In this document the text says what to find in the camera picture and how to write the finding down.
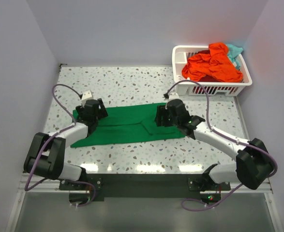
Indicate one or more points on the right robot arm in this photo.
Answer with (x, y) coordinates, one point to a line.
(252, 163)

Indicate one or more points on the orange t-shirt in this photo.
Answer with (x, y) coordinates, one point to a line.
(215, 63)

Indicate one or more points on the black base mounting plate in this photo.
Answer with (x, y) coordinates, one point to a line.
(98, 187)

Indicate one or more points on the teal t-shirt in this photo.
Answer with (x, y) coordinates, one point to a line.
(233, 52)

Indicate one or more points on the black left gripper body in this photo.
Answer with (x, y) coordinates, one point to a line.
(80, 110)

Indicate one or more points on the green t-shirt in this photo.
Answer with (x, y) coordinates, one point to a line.
(129, 124)

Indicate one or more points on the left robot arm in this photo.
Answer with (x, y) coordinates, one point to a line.
(46, 154)

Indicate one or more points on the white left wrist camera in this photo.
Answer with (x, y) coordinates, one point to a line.
(85, 96)

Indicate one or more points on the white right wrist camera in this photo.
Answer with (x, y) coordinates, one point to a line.
(171, 96)

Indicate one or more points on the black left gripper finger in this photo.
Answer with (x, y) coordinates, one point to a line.
(102, 113)
(101, 104)

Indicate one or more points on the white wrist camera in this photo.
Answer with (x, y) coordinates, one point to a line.
(171, 96)
(85, 96)

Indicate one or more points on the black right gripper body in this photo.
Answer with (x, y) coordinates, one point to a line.
(174, 121)

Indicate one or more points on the white plastic basket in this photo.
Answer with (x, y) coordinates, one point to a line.
(180, 55)

